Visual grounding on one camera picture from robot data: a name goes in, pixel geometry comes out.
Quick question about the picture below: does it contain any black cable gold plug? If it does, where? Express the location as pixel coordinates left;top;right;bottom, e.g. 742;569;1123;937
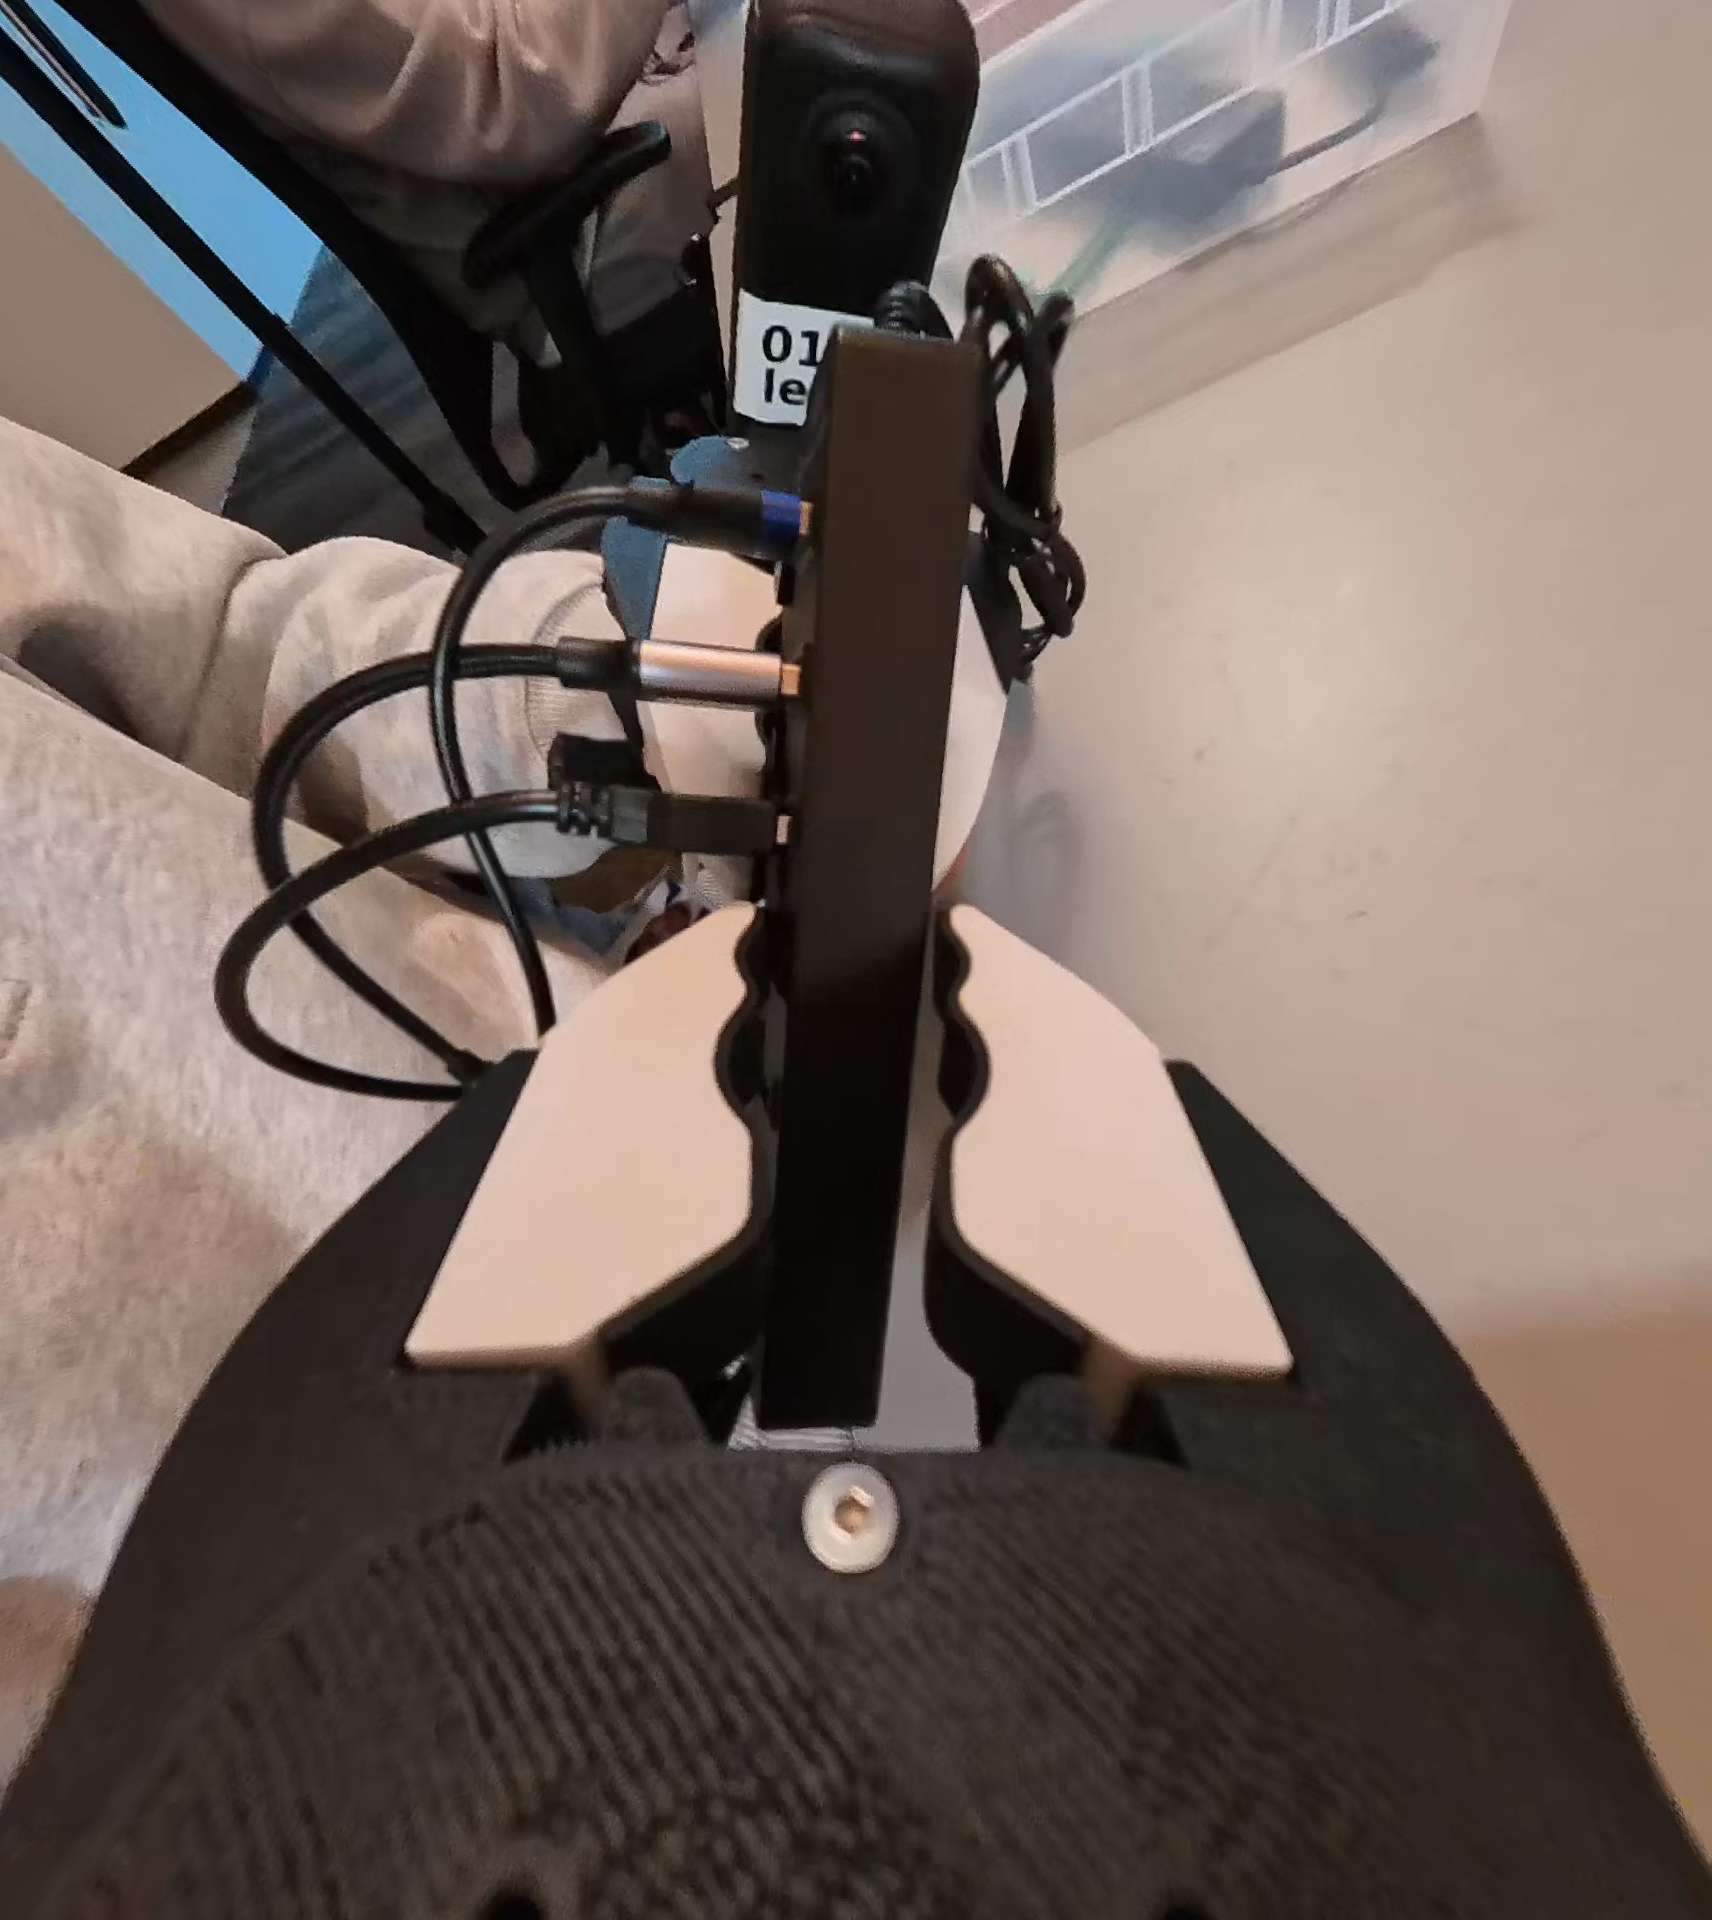
870;251;1090;696

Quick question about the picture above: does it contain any black office chair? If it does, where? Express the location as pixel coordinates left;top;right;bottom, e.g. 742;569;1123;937
462;116;738;516

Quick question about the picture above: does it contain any blue panel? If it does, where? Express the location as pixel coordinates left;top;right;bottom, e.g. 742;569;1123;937
0;42;335;516

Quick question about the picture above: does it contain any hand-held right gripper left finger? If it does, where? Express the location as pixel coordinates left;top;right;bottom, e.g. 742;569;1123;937
405;902;771;1419

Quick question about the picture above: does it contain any person's grey hooded jacket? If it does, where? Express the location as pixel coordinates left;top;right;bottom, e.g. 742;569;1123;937
0;591;617;1920

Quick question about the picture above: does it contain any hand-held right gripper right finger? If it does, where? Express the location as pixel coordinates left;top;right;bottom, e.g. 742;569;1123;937
930;902;1295;1419

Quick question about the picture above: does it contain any grey desk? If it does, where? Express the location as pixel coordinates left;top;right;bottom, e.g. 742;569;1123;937
946;134;1712;1920

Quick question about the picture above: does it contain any black cable grey plug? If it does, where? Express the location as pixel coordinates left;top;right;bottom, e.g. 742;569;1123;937
256;631;813;1085

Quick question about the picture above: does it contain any person's left forearm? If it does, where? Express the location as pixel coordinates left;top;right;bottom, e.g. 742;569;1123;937
0;363;639;902

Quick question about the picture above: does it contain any black multi-port hub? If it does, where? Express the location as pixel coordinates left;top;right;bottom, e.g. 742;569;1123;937
757;332;981;1430

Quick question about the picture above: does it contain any grey garment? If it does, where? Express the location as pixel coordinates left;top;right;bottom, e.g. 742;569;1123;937
135;0;754;350

